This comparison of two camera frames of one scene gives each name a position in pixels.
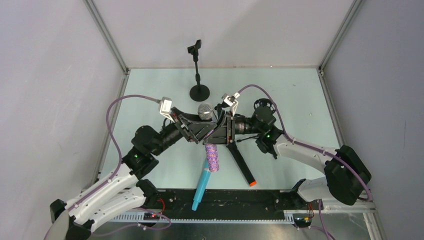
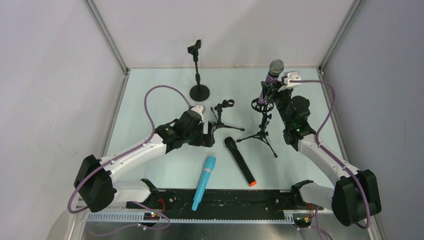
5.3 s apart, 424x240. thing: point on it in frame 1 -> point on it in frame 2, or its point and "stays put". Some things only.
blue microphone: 202,187 stays put
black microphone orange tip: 242,164 stays put
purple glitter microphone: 206,111 -> 276,66
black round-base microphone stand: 199,92 stays put
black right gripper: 228,129 -> 276,91
